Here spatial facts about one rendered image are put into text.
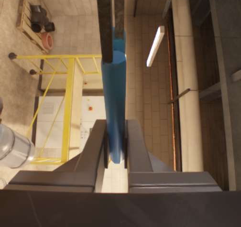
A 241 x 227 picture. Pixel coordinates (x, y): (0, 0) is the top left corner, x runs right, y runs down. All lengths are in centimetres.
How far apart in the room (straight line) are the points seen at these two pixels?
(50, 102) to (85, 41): 202
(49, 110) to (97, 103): 114
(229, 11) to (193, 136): 244
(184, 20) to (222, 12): 67
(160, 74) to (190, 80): 152
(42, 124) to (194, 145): 323
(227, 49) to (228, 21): 57
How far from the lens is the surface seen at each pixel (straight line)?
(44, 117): 421
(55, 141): 409
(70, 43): 516
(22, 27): 401
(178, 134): 381
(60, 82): 435
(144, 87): 448
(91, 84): 413
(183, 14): 395
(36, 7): 428
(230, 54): 356
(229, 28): 381
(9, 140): 44
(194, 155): 317
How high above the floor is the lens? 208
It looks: level
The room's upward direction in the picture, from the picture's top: 90 degrees clockwise
